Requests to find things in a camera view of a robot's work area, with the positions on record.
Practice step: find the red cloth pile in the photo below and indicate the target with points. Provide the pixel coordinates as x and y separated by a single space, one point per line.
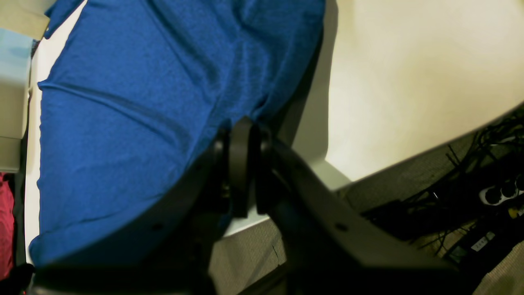
7 226

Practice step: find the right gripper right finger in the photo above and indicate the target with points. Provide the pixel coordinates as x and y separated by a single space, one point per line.
331 249

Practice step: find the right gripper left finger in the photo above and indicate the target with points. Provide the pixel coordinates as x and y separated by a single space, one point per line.
167 249

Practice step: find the beige plastic bin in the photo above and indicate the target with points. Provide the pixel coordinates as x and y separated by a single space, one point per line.
21 23

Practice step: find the blue long-sleeve T-shirt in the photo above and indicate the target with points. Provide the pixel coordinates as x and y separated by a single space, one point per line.
139 91

